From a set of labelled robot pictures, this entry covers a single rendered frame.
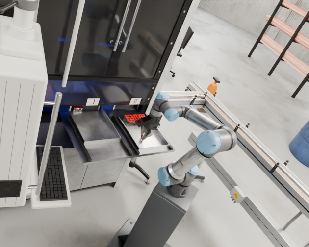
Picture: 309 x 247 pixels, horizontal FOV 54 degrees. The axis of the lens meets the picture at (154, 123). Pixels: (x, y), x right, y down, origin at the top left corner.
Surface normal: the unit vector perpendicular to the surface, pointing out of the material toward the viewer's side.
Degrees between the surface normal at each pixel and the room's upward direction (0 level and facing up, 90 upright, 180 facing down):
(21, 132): 90
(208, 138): 83
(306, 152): 90
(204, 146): 83
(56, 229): 0
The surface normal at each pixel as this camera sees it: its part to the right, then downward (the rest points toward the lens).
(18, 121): 0.33, 0.64
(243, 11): -0.43, 0.38
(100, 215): 0.35, -0.77
